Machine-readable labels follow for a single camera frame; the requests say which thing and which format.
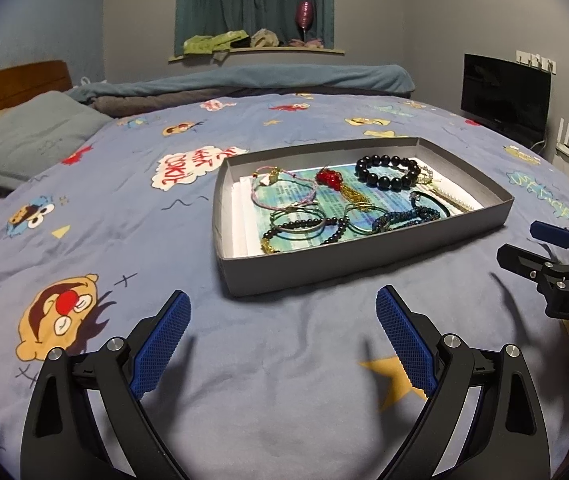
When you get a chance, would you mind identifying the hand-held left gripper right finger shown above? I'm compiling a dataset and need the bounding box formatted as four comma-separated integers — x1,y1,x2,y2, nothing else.
375,285,551,480

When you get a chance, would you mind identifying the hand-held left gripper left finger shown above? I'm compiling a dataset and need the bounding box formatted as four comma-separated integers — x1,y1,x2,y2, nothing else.
20,289,192,480

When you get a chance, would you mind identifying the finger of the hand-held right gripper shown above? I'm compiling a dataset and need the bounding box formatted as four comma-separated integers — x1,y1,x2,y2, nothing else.
496,243,553,281
530,220,569,261

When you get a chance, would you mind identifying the white pearl strand bracelet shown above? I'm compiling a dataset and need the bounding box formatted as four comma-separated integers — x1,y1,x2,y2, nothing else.
431,185,471,210

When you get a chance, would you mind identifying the grey cardboard box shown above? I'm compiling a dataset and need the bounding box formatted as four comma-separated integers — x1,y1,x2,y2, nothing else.
213,136,514,297

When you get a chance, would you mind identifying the blue bead bracelet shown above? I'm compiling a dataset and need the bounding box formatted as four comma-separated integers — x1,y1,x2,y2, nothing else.
371,191,451,234

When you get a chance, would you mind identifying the small dark bead bracelet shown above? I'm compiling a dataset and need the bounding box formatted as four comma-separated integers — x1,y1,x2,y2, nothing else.
273,216,347,247

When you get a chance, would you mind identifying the large black bead bracelet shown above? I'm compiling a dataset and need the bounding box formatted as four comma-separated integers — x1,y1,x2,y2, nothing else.
355,153,421,192

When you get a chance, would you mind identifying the red bead gold tassel earring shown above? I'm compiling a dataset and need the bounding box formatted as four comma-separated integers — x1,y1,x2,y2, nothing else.
314,167,370,209

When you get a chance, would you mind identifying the printed purple bed sheet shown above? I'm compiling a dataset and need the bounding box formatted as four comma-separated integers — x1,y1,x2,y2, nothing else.
0,92,569,480

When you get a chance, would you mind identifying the black flat screen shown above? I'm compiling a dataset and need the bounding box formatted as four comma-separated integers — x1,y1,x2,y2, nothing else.
461,52,551,146

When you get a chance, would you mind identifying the folded grey blanket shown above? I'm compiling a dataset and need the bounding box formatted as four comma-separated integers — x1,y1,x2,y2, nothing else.
89,89,285,119

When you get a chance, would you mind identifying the grey blue pillow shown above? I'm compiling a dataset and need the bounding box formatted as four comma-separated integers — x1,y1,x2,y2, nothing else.
0,91,113,191

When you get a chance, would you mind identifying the folded blue duvet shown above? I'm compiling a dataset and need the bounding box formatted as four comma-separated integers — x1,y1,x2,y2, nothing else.
67,64,415,104

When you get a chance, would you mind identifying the wooden headboard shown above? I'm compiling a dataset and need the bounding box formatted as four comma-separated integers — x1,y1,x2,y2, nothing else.
0,60,73,126

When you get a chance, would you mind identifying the green cloth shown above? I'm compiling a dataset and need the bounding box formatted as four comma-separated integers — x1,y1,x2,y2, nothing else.
184,30,250,55

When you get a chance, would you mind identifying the curved window ledge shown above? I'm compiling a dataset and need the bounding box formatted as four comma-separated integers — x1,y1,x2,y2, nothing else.
168,46,345,64

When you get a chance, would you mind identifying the beige crumpled cloth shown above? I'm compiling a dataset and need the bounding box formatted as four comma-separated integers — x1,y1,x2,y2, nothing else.
250,28,282,50

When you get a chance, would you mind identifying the teal curtain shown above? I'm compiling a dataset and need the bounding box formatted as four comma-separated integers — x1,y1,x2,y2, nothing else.
174,0,338,56

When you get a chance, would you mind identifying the wall hook rack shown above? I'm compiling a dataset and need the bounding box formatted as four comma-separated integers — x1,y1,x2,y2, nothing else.
515,50,560,74

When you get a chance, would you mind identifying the pink string bracelet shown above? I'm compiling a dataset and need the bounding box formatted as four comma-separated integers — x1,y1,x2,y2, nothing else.
250,165,323,211

